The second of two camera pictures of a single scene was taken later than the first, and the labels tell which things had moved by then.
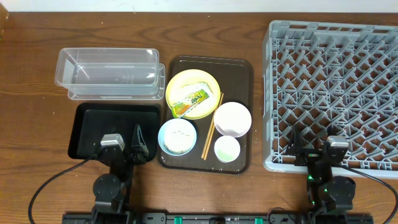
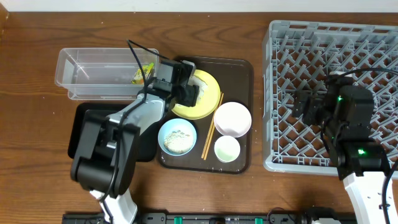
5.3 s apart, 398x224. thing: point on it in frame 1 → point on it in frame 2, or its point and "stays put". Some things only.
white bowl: [232, 119] stays put
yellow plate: [192, 94] stays put
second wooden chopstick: [214, 125] stays put
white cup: [227, 149] stays put
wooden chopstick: [211, 127] stays put
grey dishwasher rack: [323, 79] stays put
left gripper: [138, 150] → [191, 96]
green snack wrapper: [180, 109] → [138, 78]
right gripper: [311, 156] → [306, 104]
